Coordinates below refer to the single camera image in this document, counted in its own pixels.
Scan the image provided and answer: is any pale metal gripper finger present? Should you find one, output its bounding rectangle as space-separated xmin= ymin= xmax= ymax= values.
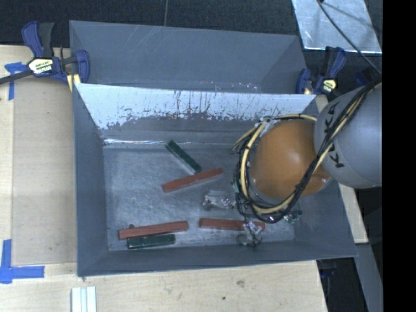
xmin=202 ymin=190 xmax=236 ymax=212
xmin=237 ymin=220 xmax=265 ymax=248

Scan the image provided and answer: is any grey metal bin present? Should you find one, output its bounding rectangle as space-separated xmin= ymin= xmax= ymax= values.
xmin=68 ymin=19 xmax=359 ymax=278

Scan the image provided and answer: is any dark green flat block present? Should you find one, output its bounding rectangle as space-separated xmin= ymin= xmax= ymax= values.
xmin=126 ymin=233 xmax=177 ymax=250
xmin=164 ymin=140 xmax=203 ymax=176

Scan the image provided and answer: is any red-brown flat block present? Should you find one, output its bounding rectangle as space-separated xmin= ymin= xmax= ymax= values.
xmin=117 ymin=220 xmax=190 ymax=241
xmin=161 ymin=167 xmax=225 ymax=194
xmin=198 ymin=217 xmax=267 ymax=232

